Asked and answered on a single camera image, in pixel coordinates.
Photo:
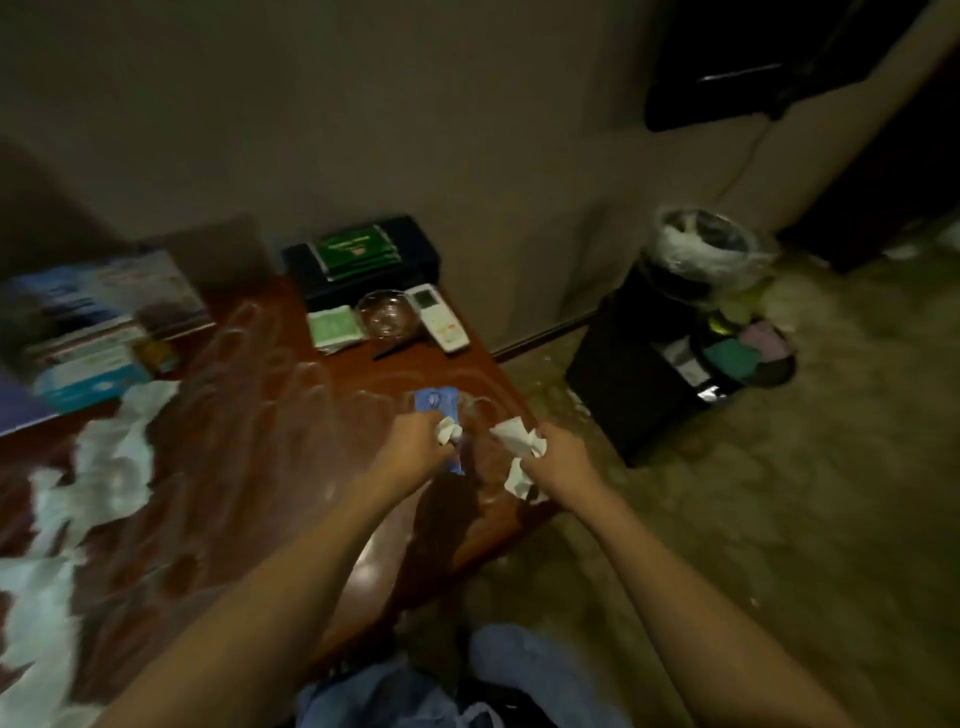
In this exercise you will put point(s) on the clear glass ashtray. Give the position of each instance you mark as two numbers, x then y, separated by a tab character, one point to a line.
387	314

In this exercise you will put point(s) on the person's blue trousers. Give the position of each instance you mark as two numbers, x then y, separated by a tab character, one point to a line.
525	675

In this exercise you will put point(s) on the trash bin with clear bag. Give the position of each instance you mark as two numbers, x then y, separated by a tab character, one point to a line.
708	248

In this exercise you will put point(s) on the white paper scrap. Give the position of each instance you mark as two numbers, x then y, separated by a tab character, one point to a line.
449	431
519	441

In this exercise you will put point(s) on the black low cabinet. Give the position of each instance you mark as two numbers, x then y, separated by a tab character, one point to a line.
630	375

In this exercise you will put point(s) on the reddish wooden desk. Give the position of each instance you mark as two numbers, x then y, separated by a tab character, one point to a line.
270	435

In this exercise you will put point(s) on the person's left forearm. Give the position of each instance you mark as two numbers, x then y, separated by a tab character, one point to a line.
248	623

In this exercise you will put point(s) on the small teal box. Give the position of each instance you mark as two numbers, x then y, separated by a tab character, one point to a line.
90	383

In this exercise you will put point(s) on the person's right hand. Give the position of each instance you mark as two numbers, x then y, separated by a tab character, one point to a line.
560	464

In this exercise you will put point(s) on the black tissue box green label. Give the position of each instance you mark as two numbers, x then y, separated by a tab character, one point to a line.
408	270

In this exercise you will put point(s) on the teal cleaning cloth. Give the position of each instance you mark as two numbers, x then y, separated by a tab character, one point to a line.
731	359

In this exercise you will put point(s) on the blue plastic wrapper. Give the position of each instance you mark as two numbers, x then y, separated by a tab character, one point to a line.
435	399

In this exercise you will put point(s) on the person's right forearm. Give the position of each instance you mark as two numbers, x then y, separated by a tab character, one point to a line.
705	623

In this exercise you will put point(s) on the small green white packet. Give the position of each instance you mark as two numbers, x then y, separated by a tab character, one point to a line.
333	329

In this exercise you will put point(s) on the purple desk calendar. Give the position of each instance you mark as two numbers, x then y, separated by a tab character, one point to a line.
18	405

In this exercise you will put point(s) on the person's left hand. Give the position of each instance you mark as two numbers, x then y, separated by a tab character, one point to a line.
408	452

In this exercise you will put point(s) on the small orange jar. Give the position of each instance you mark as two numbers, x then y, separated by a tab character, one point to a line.
158	357

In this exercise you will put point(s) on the white paper scraps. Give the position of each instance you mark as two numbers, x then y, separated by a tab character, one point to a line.
105	465

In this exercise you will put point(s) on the black television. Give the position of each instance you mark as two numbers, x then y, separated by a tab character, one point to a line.
780	53

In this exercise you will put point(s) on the white remote control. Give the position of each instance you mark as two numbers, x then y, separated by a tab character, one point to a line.
437	318

